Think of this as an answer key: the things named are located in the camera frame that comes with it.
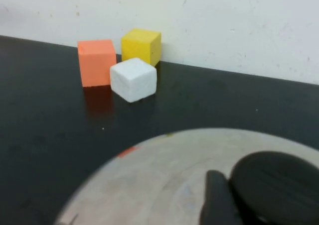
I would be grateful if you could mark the white foam cube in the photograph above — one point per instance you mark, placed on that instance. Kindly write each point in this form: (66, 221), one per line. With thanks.
(133, 81)

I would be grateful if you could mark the yellow foam cube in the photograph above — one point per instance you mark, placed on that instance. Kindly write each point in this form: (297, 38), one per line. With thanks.
(137, 47)

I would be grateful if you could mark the orange foam cube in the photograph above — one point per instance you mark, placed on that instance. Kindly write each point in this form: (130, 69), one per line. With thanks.
(96, 63)

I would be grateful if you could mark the steel lid with black knob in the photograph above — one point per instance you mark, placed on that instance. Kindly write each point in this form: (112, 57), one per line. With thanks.
(149, 185)

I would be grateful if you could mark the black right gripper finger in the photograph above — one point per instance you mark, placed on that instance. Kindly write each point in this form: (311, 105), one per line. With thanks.
(216, 200)

